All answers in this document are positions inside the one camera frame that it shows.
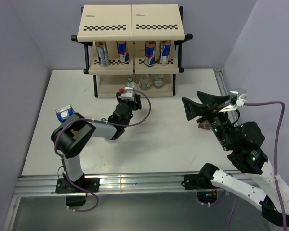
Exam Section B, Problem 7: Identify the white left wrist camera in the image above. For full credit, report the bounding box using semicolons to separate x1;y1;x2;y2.
119;87;135;101

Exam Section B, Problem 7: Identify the blue purple berry juice carton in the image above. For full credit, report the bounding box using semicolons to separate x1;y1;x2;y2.
198;123;210;130

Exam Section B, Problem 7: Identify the blue silver energy drink can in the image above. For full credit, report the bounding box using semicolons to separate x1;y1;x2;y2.
144;41;156;67
159;40;171;65

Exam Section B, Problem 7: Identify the aluminium mounting rail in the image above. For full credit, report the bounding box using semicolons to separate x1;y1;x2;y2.
13;172;263;198

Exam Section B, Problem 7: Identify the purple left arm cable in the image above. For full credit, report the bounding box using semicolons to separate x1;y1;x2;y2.
54;89;152;212

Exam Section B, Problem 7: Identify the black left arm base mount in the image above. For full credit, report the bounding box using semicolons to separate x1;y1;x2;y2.
55;177;100;208

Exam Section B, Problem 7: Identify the blue Fontana juice carton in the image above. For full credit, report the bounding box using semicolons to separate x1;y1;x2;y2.
55;105;75;123

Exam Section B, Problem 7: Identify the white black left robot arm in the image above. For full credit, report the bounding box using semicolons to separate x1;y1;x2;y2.
51;92;142;192

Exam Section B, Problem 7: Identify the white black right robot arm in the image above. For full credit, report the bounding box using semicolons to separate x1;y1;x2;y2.
182;89;289;229

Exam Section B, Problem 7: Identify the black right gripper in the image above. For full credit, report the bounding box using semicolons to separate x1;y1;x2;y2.
180;90;233;149

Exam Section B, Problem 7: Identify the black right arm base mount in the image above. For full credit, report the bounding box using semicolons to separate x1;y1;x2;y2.
181;174;226;204

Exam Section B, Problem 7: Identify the beige three-tier shelf rack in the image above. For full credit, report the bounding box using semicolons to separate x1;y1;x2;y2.
71;4;193;98

